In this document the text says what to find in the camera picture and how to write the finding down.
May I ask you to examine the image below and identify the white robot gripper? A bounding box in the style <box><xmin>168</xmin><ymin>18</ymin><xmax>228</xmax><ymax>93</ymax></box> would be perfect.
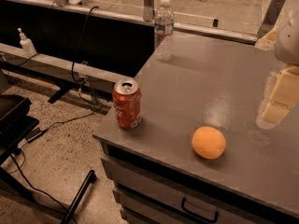
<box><xmin>255</xmin><ymin>6</ymin><xmax>299</xmax><ymax>130</ymax></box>

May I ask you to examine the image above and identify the clear plastic water bottle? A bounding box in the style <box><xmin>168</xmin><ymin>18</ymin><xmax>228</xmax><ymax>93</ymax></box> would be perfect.
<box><xmin>154</xmin><ymin>0</ymin><xmax>174</xmax><ymax>61</ymax></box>

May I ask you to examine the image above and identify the white pump dispenser bottle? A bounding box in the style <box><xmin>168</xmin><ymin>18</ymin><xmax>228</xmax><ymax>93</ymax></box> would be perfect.
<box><xmin>18</xmin><ymin>28</ymin><xmax>36</xmax><ymax>57</ymax></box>

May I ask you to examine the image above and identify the orange fruit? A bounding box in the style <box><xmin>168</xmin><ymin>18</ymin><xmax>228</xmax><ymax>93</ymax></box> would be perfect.
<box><xmin>192</xmin><ymin>126</ymin><xmax>226</xmax><ymax>160</ymax></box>

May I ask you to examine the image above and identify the red soda can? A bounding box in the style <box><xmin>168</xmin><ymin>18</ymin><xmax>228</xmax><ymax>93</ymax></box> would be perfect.
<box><xmin>112</xmin><ymin>79</ymin><xmax>141</xmax><ymax>129</ymax></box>

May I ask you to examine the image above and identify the grey drawer cabinet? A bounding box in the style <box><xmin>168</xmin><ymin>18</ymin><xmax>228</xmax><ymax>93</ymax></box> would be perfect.
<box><xmin>101</xmin><ymin>142</ymin><xmax>299</xmax><ymax>224</ymax></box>

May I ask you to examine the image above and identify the black stand leg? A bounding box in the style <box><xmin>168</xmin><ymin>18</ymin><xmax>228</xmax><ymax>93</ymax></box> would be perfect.
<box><xmin>60</xmin><ymin>170</ymin><xmax>96</xmax><ymax>224</ymax></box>

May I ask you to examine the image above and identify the black power adapter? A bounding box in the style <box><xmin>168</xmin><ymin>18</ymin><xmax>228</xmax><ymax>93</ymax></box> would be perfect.
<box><xmin>25</xmin><ymin>128</ymin><xmax>44</xmax><ymax>143</ymax></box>

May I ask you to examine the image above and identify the black chair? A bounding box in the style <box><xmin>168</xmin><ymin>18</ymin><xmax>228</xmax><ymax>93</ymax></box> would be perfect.
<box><xmin>0</xmin><ymin>94</ymin><xmax>39</xmax><ymax>201</ymax></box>

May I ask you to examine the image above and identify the black drawer handle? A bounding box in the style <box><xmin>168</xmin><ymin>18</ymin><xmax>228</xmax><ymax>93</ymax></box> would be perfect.
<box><xmin>180</xmin><ymin>197</ymin><xmax>220</xmax><ymax>224</ymax></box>

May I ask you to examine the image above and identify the black hanging cable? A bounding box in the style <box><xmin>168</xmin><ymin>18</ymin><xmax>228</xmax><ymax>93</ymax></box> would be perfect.
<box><xmin>70</xmin><ymin>6</ymin><xmax>100</xmax><ymax>84</ymax></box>

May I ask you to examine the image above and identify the black floor cable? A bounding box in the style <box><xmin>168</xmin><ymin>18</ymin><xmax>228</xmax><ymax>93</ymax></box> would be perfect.
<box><xmin>8</xmin><ymin>152</ymin><xmax>78</xmax><ymax>224</ymax></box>

